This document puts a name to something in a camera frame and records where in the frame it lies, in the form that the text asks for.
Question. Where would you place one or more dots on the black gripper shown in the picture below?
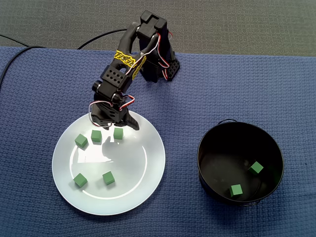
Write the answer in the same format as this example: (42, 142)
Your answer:
(118, 118)

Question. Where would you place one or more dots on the small green cube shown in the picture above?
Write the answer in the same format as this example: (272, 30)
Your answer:
(96, 135)
(108, 178)
(81, 140)
(256, 168)
(236, 190)
(80, 180)
(118, 133)

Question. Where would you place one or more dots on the white round plate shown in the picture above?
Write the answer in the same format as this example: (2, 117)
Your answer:
(128, 168)

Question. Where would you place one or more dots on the black metal bucket container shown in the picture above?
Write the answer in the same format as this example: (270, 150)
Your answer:
(217, 160)

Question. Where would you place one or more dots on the blue woven table cloth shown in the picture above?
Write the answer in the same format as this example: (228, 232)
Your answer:
(37, 123)

